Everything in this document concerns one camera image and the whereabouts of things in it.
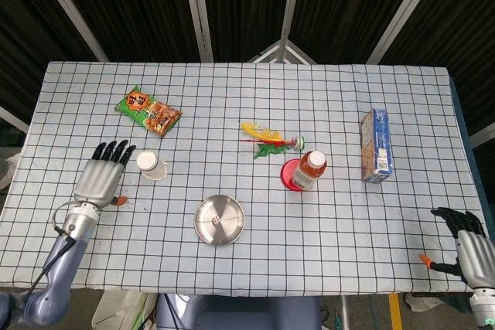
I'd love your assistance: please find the white triangular metal frame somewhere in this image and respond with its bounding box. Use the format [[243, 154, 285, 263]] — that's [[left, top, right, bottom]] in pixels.
[[247, 39, 318, 64]]

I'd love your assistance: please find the round metal plate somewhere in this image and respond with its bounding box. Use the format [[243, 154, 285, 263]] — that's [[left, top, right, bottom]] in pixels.
[[193, 194, 246, 247]]

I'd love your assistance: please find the red round coaster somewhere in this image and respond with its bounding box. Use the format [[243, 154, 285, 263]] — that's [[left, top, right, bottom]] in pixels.
[[281, 158, 310, 192]]

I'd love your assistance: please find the grey metal table leg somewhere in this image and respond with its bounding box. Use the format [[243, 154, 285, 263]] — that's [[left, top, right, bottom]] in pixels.
[[340, 294, 351, 330]]

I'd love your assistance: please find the blue biscuit box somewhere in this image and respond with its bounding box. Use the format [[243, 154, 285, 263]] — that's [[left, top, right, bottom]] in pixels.
[[360, 108, 394, 184]]

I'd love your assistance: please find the checkered tablecloth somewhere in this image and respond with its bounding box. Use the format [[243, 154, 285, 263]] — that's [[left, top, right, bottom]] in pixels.
[[0, 60, 489, 295]]

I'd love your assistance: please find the white metal frame post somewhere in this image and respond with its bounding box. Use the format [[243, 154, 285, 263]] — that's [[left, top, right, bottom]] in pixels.
[[366, 0, 449, 64], [29, 0, 109, 63], [180, 0, 214, 63], [281, 0, 306, 43]]

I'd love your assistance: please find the colourful feather shuttlecock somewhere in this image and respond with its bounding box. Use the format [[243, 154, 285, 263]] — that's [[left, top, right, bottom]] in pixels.
[[238, 121, 306, 160]]

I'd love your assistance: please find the green snack bag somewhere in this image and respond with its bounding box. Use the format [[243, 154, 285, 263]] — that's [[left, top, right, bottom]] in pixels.
[[114, 85, 183, 138]]

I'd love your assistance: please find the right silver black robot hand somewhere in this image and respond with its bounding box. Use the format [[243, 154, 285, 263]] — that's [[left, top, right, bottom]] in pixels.
[[419, 206, 495, 291]]

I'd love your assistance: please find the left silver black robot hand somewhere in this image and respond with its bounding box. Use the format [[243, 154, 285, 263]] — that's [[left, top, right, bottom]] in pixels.
[[73, 139, 137, 209]]

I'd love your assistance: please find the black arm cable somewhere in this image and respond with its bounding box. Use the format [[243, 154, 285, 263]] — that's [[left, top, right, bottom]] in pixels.
[[25, 201, 78, 298]]

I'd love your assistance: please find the white paper cup blue band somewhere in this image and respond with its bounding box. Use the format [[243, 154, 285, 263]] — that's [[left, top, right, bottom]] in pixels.
[[135, 151, 169, 181]]

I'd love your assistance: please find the grey-blue robot torso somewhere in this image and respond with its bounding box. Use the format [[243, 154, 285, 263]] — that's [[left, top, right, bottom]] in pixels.
[[155, 294, 322, 330]]

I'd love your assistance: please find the tea bottle white cap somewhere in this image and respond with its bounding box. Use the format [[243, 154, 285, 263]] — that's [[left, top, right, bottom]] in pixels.
[[290, 150, 328, 191]]

